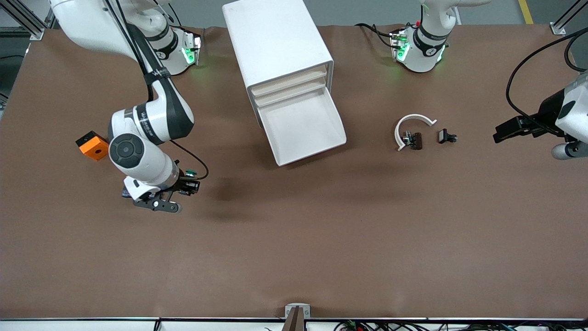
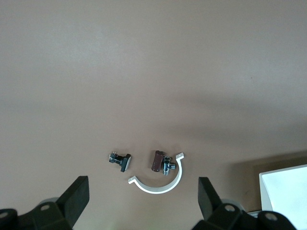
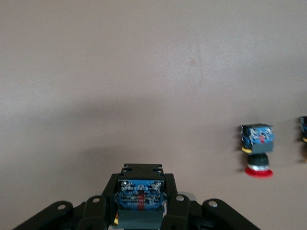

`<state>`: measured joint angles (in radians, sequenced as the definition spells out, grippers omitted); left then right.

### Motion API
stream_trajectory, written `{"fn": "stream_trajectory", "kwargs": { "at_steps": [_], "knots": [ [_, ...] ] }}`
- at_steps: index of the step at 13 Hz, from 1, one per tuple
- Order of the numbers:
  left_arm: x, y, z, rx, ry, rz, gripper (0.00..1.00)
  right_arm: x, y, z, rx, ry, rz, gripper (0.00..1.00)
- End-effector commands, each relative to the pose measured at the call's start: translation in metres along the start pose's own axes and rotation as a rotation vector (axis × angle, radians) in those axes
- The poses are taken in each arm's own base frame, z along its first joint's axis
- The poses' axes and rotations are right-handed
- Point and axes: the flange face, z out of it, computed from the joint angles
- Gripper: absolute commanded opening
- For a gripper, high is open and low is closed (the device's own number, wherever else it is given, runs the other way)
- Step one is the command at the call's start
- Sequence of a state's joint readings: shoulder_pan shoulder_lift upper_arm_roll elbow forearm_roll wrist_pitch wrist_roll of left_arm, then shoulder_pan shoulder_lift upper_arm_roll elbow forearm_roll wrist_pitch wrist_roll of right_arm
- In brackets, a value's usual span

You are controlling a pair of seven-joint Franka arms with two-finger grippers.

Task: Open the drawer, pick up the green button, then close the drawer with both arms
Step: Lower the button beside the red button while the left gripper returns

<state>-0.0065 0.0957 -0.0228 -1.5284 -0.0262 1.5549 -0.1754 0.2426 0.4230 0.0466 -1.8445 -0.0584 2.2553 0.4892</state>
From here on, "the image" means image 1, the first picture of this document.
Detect orange box with hole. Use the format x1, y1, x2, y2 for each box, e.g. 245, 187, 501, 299
75, 131, 111, 161

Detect brown and black connector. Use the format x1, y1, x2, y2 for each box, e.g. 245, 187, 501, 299
401, 131, 423, 151

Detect aluminium frame bar with foot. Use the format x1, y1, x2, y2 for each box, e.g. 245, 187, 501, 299
0, 0, 45, 41
550, 0, 588, 36

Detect white curved plastic ring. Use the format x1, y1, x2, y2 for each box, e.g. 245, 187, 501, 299
395, 114, 438, 152

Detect white table edge rail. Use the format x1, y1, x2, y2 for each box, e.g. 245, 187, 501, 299
0, 316, 588, 331

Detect grey metal bracket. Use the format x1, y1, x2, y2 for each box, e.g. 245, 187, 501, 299
284, 303, 311, 319

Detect brown camera post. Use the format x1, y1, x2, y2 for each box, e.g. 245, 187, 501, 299
281, 307, 307, 331

